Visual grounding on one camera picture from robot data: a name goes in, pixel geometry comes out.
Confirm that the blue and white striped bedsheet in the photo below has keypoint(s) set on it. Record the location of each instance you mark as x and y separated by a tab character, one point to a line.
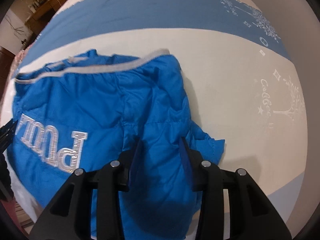
241	85

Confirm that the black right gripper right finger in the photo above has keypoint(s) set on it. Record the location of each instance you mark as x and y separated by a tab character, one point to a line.
205	177

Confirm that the wooden desk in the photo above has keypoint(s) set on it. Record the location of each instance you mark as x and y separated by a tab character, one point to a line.
42	16

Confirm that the blue padded jacket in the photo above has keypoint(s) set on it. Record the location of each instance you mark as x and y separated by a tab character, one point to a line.
82	113

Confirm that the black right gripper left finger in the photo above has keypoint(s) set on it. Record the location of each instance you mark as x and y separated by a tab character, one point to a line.
115	177

